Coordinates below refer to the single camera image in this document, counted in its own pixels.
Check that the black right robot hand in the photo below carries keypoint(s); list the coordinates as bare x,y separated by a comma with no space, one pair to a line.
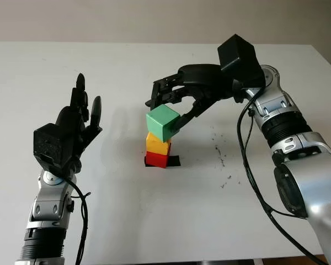
207,82

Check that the yellow cube block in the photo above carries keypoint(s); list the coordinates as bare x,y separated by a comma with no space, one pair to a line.
155,145

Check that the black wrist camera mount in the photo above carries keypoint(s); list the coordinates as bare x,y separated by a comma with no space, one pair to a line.
237,58
52,143

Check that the red cube block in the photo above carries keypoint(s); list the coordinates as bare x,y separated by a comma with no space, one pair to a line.
155,160

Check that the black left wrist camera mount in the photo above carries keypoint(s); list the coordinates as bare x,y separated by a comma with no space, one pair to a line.
52,143

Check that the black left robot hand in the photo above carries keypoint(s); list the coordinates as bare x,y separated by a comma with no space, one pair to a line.
75,124

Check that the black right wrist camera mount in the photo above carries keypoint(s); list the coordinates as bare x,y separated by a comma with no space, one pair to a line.
237,58

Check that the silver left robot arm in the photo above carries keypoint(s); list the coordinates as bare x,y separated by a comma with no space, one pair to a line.
48,207

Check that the black tape strip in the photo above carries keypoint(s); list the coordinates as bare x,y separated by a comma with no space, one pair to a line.
174,161

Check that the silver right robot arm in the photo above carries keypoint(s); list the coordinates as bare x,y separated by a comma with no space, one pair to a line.
306,154

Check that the green cube block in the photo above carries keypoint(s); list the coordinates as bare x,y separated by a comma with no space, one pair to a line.
161,121

